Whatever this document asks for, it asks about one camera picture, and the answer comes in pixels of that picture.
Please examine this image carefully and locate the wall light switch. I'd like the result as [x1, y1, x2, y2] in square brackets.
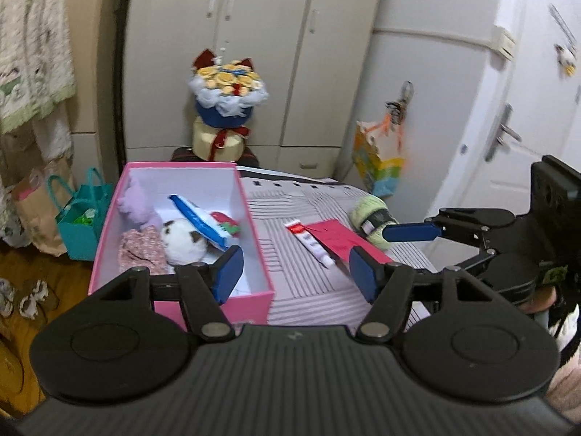
[488, 25, 519, 60]

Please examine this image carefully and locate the white plush cat toy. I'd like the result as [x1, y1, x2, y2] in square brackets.
[159, 218, 210, 267]

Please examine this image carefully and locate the person's right forearm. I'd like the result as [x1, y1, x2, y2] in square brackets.
[546, 302, 581, 424]

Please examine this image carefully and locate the red strawberry plush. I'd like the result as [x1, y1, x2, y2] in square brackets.
[210, 210, 241, 238]

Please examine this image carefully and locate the striped bed sheet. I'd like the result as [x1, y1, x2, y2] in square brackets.
[236, 166, 440, 328]

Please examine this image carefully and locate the white door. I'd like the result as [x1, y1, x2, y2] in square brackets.
[427, 0, 581, 219]

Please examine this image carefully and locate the beige wardrobe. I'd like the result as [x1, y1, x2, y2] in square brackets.
[122, 0, 387, 179]

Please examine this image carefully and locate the white shoe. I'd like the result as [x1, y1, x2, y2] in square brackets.
[18, 279, 49, 319]
[0, 277, 17, 317]

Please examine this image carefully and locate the pink floral cloth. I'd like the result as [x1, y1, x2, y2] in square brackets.
[117, 228, 174, 279]

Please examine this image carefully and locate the beige tall cabinet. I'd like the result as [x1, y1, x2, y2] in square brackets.
[64, 0, 126, 179]

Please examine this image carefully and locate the white tube with red cap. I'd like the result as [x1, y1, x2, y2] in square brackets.
[284, 220, 337, 270]

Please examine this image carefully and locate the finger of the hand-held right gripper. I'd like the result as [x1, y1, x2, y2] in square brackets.
[382, 207, 517, 243]
[455, 248, 500, 276]

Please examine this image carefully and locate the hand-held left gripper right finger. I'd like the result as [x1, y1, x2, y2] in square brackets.
[349, 245, 495, 341]

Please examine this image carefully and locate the yellow flower bouquet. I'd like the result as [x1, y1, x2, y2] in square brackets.
[188, 48, 270, 163]

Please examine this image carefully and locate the black cord bundle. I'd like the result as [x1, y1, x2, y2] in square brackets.
[385, 81, 415, 129]

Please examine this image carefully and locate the brown paper bag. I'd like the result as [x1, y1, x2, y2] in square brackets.
[11, 168, 70, 258]

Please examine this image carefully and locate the blue and white packet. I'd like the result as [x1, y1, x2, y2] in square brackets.
[168, 194, 230, 251]

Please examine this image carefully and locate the pink cardboard box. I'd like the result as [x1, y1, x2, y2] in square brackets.
[88, 161, 276, 333]

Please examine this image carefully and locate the metal door handle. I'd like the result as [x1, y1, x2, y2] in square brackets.
[485, 104, 523, 162]

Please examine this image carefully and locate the light green yarn ball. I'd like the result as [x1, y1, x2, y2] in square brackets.
[349, 195, 401, 251]

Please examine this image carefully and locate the small door ornament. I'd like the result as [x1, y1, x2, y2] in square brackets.
[548, 4, 578, 76]

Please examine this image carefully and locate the colourful gift bag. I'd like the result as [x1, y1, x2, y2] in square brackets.
[353, 116, 406, 199]

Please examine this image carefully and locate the red envelope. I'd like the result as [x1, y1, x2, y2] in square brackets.
[302, 219, 397, 267]

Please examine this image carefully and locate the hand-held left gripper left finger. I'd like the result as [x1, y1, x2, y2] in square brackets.
[97, 245, 245, 341]

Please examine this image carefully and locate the teal gift bag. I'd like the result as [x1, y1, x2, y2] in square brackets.
[48, 167, 115, 262]

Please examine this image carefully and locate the purple plush toy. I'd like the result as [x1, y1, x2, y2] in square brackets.
[117, 177, 162, 230]

